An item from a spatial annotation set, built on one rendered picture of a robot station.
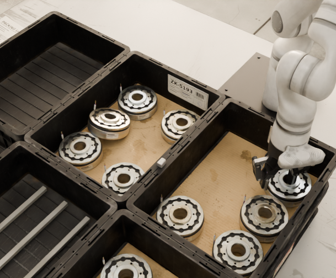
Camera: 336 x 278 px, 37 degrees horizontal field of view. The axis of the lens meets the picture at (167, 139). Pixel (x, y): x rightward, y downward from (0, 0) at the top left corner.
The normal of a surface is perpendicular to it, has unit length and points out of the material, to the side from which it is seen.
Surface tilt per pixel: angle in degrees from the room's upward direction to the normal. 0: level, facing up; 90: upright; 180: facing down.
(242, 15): 0
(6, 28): 0
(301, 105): 15
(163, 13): 0
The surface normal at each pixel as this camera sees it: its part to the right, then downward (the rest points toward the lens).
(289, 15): -0.85, 0.42
